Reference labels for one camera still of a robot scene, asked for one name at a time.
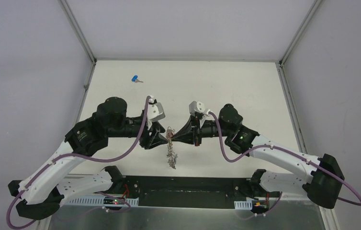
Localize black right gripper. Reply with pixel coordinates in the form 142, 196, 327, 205
171, 115, 232, 147

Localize metal disc with keyrings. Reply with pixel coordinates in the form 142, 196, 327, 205
166, 126, 178, 169

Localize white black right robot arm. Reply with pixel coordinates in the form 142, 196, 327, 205
171, 101, 345, 209

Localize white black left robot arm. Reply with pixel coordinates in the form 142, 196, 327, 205
8, 96, 167, 220

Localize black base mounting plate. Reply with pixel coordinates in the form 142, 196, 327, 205
93, 175, 281, 210

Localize blue capped key far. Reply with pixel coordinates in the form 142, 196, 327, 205
131, 75, 143, 83

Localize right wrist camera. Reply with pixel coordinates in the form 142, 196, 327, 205
189, 101, 210, 116

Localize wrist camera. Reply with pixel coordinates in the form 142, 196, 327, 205
147, 99, 166, 122
189, 101, 210, 116

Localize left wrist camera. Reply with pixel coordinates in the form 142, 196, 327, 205
147, 99, 166, 122

